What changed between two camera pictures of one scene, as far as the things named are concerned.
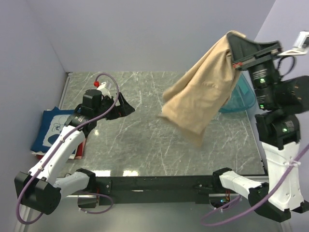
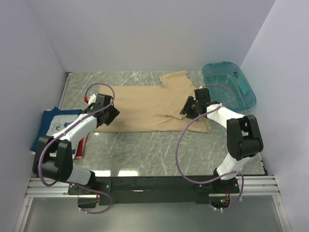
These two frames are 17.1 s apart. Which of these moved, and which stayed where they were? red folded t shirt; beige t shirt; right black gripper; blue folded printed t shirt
Moved: beige t shirt; right black gripper
Stayed: red folded t shirt; blue folded printed t shirt
